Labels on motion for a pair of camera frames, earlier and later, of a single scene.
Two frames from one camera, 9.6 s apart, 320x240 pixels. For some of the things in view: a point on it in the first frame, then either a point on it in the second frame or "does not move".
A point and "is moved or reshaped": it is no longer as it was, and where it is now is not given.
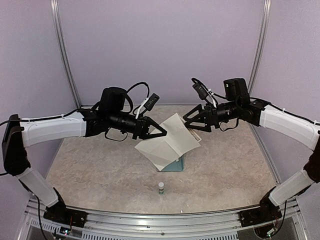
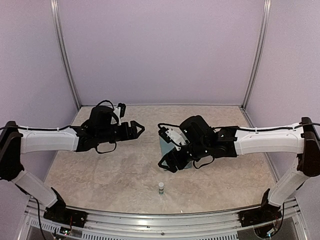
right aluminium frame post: x=262 y=47 does not move
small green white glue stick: x=161 y=185 does not move
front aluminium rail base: x=112 y=226 does not move
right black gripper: x=210 y=117 to x=181 y=163
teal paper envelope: x=175 y=166 is moved or reshaped
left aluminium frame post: x=56 y=17 does not move
